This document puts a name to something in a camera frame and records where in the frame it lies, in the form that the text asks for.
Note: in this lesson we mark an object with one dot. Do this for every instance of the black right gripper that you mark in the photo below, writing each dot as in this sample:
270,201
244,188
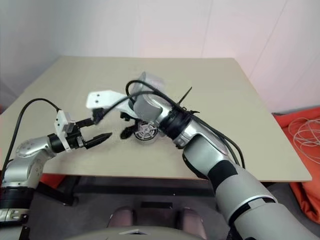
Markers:
126,116

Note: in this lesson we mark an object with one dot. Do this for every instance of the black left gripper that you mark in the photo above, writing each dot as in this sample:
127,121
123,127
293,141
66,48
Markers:
75,140

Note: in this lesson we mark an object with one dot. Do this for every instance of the silver spoked rotor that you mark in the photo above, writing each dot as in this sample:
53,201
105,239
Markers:
147,130

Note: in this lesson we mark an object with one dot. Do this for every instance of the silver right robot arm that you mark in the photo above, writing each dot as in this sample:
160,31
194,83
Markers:
225,162

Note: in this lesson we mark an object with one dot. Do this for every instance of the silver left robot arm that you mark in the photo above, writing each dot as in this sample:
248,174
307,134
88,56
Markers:
25,150

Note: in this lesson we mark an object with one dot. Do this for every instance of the orange fabric cushion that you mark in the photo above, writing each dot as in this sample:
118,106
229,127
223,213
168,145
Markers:
51,181
307,175

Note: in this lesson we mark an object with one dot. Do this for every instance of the dark rounded shape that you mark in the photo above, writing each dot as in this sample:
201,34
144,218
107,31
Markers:
122,220
192,222

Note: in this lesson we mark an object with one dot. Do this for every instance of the grey robot torso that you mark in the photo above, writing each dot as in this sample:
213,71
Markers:
175,233

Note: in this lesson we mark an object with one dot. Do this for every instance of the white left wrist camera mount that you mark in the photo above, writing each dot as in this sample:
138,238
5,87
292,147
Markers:
61,122

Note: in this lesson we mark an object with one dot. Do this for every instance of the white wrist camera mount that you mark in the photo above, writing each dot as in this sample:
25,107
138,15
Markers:
105,97
61,122

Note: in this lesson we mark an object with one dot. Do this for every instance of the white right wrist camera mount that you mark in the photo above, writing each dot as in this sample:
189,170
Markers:
105,97

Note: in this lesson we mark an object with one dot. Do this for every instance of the black table frame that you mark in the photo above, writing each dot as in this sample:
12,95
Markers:
125,191

